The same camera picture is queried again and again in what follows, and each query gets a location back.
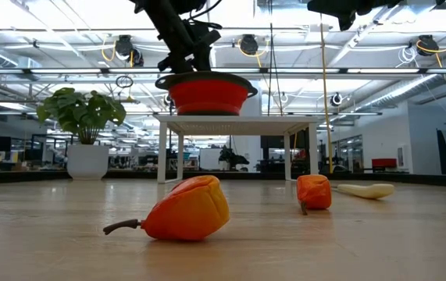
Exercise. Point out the red cabinet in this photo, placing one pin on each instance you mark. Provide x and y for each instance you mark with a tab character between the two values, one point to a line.
384	163

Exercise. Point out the red collapsible colander grey rim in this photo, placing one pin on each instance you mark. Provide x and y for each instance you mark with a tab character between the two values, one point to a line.
207	97

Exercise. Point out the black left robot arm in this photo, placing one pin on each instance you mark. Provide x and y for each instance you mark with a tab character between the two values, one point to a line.
168	31

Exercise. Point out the white perforated metal shelf riser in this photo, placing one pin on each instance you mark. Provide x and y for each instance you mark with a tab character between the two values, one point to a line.
234	125

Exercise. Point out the green plant in white pot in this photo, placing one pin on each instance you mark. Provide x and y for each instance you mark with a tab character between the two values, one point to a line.
84	113

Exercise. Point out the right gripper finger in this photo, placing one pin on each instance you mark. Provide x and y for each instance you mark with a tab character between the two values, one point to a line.
336	6
347	21

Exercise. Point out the pale yellow plush banana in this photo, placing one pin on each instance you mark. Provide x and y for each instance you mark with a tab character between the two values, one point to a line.
367	191

